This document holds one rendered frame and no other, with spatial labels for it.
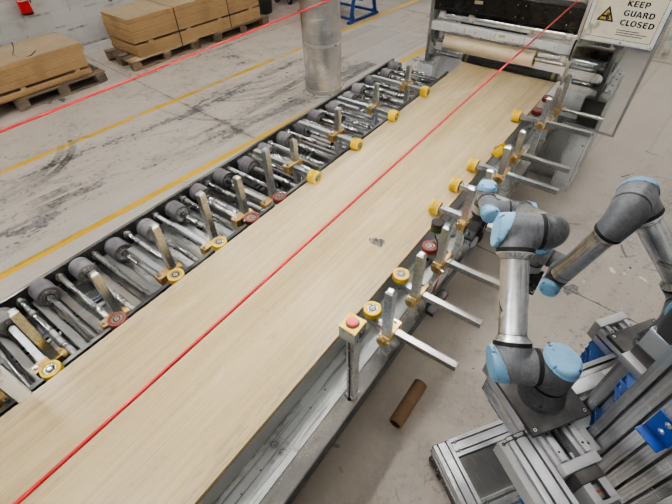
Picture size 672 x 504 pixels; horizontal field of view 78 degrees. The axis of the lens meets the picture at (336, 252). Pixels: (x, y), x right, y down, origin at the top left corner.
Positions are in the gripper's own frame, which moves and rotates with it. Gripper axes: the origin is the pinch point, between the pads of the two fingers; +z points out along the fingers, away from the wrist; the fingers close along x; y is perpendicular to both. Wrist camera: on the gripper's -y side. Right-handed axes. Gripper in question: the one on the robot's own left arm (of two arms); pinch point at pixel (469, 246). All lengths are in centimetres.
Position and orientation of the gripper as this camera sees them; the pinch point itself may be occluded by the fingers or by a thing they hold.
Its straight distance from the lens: 207.7
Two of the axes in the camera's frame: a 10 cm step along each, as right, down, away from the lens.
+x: -8.0, -4.1, 4.4
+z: 0.3, 7.1, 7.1
